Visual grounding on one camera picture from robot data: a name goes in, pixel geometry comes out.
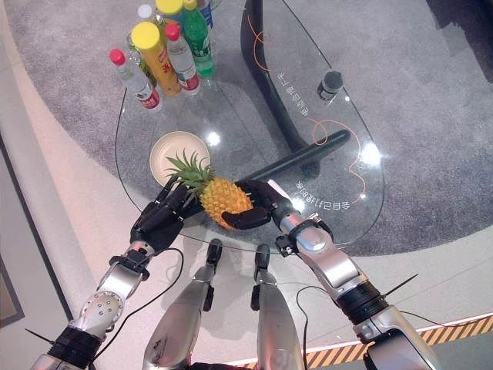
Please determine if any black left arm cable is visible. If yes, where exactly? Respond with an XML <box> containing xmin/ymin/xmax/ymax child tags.
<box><xmin>94</xmin><ymin>247</ymin><xmax>186</xmax><ymax>359</ymax></box>

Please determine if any grey carpet rug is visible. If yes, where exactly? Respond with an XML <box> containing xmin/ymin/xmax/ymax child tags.
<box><xmin>7</xmin><ymin>0</ymin><xmax>493</xmax><ymax>258</ymax></box>

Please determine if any blue label bottle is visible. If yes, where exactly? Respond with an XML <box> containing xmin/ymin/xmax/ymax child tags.
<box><xmin>200</xmin><ymin>0</ymin><xmax>215</xmax><ymax>29</ymax></box>

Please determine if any silver robot leg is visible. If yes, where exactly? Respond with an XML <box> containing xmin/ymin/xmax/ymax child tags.
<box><xmin>142</xmin><ymin>238</ymin><xmax>224</xmax><ymax>370</ymax></box>
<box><xmin>251</xmin><ymin>244</ymin><xmax>306</xmax><ymax>370</ymax></box>

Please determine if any yellow black hazard tape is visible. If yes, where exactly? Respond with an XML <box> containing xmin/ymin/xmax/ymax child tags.
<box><xmin>226</xmin><ymin>311</ymin><xmax>493</xmax><ymax>370</ymax></box>

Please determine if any red cap water bottle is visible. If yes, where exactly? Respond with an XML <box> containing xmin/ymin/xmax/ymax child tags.
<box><xmin>109</xmin><ymin>49</ymin><xmax>163</xmax><ymax>113</ymax></box>
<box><xmin>164</xmin><ymin>23</ymin><xmax>203</xmax><ymax>96</ymax></box>

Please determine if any yellow pineapple with green leaves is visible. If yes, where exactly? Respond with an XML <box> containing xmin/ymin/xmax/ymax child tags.
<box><xmin>165</xmin><ymin>149</ymin><xmax>256</xmax><ymax>231</ymax></box>

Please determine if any clear bottle with green label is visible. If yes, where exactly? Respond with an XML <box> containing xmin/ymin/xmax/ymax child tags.
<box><xmin>126</xmin><ymin>33</ymin><xmax>157</xmax><ymax>86</ymax></box>

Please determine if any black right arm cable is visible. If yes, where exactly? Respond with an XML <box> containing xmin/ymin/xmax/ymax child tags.
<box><xmin>295</xmin><ymin>284</ymin><xmax>493</xmax><ymax>350</ymax></box>

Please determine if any silver right robot leg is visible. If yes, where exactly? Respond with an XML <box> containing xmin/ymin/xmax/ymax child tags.
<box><xmin>251</xmin><ymin>244</ymin><xmax>306</xmax><ymax>370</ymax></box>

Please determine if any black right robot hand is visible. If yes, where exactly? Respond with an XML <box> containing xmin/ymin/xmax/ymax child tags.
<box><xmin>223</xmin><ymin>178</ymin><xmax>294</xmax><ymax>231</ymax></box>

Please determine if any silver left robot leg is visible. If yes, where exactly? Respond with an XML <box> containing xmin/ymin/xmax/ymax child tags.
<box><xmin>142</xmin><ymin>238</ymin><xmax>224</xmax><ymax>370</ymax></box>

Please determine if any black curved table leg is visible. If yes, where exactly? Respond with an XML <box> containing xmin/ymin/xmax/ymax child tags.
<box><xmin>230</xmin><ymin>0</ymin><xmax>352</xmax><ymax>182</ymax></box>

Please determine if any yellow tube can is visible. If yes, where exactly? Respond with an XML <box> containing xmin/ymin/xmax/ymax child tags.
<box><xmin>130</xmin><ymin>22</ymin><xmax>183</xmax><ymax>98</ymax></box>
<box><xmin>154</xmin><ymin>0</ymin><xmax>185</xmax><ymax>25</ymax></box>

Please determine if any cream round plate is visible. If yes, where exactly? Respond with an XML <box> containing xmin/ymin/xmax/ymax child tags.
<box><xmin>149</xmin><ymin>131</ymin><xmax>212</xmax><ymax>187</ymax></box>

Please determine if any dark framed cabinet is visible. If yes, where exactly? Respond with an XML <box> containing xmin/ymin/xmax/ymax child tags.
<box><xmin>0</xmin><ymin>130</ymin><xmax>75</xmax><ymax>329</ymax></box>

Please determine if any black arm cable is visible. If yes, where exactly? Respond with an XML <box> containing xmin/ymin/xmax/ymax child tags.
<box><xmin>295</xmin><ymin>284</ymin><xmax>493</xmax><ymax>350</ymax></box>
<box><xmin>94</xmin><ymin>247</ymin><xmax>186</xmax><ymax>359</ymax></box>

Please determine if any green plastic soda bottle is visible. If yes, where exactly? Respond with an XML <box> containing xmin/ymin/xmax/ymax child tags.
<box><xmin>181</xmin><ymin>0</ymin><xmax>214</xmax><ymax>79</ymax></box>

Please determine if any white cap clear bottle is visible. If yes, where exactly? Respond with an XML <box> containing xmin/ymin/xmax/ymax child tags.
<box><xmin>136</xmin><ymin>4</ymin><xmax>156</xmax><ymax>25</ymax></box>

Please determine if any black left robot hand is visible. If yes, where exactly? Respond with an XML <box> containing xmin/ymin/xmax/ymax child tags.
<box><xmin>129</xmin><ymin>180</ymin><xmax>206</xmax><ymax>252</ymax></box>

